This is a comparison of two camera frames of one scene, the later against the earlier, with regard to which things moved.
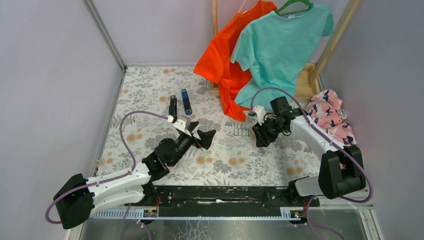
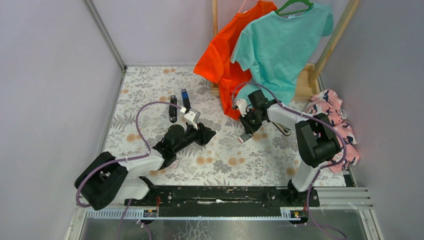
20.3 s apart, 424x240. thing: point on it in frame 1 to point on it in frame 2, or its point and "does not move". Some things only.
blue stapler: x=186 y=102 does not move
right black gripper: x=261 y=135 to x=249 y=128
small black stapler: x=172 y=109 does not move
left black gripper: x=205 y=137 does not move
